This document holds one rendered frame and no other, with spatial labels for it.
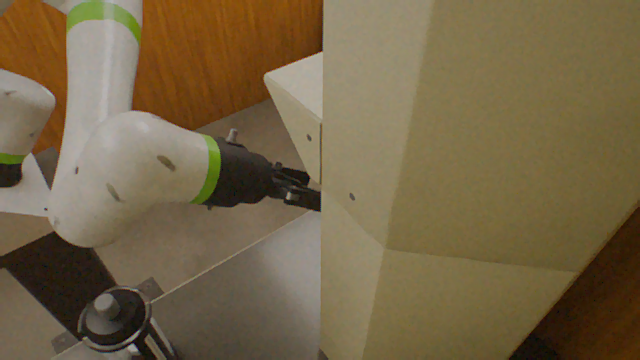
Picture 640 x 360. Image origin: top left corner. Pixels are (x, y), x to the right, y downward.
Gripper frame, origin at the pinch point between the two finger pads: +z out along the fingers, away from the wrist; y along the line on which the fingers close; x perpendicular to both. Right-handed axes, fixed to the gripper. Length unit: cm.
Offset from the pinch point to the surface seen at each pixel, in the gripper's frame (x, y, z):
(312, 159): -6.8, -14.1, -21.2
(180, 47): -23, 188, 57
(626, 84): -20, -41, -23
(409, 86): -15.9, -29.8, -30.5
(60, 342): 113, 120, 10
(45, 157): 26, 90, -21
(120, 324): 27.1, 6.2, -27.3
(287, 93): -12.9, -10.9, -25.2
